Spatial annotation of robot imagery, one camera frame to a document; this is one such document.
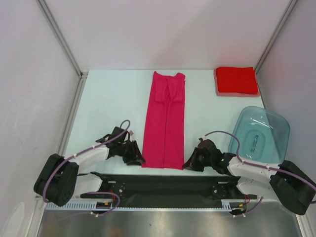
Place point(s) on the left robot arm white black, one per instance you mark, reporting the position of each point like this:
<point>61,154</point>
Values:
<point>63,178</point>

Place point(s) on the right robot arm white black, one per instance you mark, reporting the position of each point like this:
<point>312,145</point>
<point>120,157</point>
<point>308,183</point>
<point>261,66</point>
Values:
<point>284,182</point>

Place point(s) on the folded red t shirt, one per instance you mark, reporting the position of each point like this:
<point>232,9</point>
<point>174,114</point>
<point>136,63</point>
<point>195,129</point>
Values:
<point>234,79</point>

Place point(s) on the right aluminium frame post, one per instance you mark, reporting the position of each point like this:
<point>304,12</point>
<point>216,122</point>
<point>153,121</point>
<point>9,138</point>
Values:
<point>276,33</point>

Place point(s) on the magenta pink t shirt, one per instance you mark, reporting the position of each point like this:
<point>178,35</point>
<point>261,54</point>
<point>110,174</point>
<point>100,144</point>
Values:
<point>163,145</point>

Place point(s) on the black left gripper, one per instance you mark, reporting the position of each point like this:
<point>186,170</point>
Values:
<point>135,157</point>

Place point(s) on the left aluminium frame post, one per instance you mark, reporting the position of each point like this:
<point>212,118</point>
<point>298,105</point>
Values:
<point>59,35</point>

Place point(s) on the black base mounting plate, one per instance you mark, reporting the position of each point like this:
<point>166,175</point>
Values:
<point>174,191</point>

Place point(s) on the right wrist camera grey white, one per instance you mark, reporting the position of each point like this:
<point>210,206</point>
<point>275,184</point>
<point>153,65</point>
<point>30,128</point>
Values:
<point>202,138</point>

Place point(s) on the aluminium frame post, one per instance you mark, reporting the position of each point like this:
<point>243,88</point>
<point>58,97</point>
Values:
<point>276,33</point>
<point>59,35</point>

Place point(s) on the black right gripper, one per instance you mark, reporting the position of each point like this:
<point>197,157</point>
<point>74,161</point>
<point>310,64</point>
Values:
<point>192,163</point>

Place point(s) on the grey slotted cable duct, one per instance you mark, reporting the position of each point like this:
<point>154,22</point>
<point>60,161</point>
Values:
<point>106,205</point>

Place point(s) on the teal transparent plastic bin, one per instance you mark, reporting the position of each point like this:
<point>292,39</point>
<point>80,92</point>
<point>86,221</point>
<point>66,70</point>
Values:
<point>263,135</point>

